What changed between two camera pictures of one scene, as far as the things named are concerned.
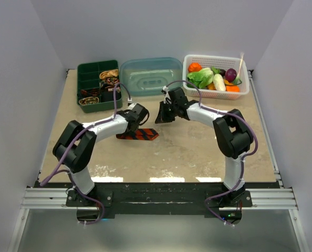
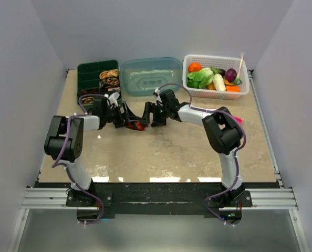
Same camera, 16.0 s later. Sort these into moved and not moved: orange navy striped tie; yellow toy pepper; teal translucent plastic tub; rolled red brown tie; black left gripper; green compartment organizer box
Moved: orange navy striped tie; black left gripper
Not moved: rolled red brown tie; yellow toy pepper; teal translucent plastic tub; green compartment organizer box
